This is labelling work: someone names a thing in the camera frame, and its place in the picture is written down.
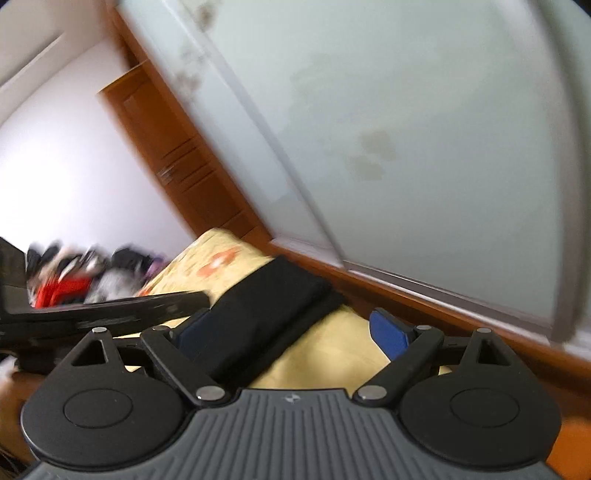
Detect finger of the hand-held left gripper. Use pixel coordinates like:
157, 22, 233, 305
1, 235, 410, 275
79, 290, 211, 337

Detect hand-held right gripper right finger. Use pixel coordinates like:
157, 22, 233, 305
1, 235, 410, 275
352, 307, 514, 408

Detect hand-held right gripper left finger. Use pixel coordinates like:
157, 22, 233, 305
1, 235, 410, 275
69, 308, 232, 408

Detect black pants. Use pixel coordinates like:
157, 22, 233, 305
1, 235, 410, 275
203, 255, 345, 388

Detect yellow floral bedsheet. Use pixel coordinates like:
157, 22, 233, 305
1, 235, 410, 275
124, 227, 458, 393

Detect pile of clothes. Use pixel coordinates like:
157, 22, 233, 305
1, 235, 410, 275
25, 239, 168, 309

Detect wooden door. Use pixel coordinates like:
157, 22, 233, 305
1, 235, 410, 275
96, 59, 274, 252

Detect frosted glass wardrobe door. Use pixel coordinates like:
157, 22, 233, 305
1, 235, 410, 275
115, 0, 346, 269
180, 0, 588, 344

